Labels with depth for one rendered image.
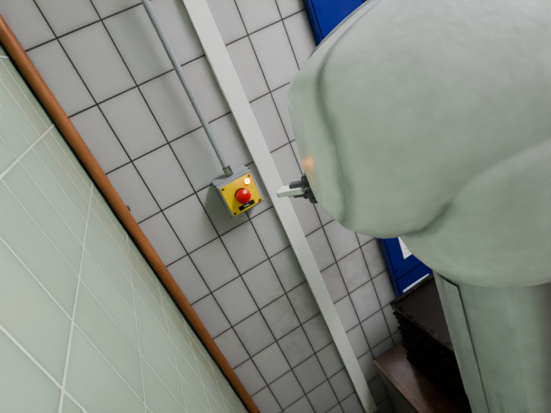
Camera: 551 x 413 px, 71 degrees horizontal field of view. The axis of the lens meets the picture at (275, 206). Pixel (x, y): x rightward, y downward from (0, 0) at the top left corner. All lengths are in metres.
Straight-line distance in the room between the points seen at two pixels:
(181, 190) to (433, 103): 0.92
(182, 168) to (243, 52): 0.33
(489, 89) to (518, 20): 0.03
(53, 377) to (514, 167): 0.36
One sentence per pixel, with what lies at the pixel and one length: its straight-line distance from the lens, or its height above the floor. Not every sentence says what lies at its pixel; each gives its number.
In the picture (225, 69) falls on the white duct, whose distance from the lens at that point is 1.02.
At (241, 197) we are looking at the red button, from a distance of 0.99.
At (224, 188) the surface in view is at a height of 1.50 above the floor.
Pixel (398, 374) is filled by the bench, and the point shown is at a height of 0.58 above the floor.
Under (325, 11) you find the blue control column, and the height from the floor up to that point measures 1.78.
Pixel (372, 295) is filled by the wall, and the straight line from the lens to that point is 1.49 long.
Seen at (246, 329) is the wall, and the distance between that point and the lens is 1.31.
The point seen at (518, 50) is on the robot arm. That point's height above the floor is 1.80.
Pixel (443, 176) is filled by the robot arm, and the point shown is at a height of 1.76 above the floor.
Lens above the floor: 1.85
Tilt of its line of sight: 26 degrees down
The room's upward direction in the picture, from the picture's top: 24 degrees counter-clockwise
